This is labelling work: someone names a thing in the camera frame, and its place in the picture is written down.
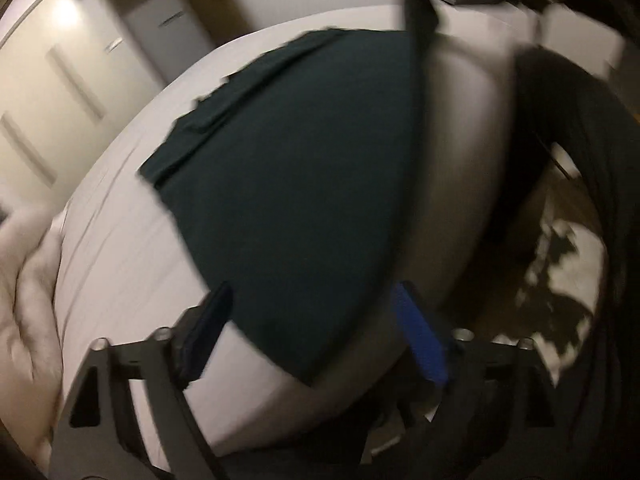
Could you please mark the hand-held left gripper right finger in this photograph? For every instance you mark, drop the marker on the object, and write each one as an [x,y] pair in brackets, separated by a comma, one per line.
[420,330]

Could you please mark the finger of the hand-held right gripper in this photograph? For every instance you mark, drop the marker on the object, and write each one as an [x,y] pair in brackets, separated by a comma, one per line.
[421,7]

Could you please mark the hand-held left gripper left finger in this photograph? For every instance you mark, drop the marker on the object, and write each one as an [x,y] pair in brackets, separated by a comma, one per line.
[210,330]

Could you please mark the dark green sweater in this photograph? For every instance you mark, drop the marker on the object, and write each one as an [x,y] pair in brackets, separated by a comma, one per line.
[300,185]

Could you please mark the patterned rug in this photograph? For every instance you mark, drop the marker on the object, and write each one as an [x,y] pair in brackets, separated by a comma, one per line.
[565,270]

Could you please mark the beige folded duvet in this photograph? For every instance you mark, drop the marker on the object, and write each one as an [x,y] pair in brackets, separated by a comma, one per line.
[25,285]

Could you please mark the cream wardrobe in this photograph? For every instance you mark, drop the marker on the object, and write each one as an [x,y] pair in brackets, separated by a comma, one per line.
[50,85]

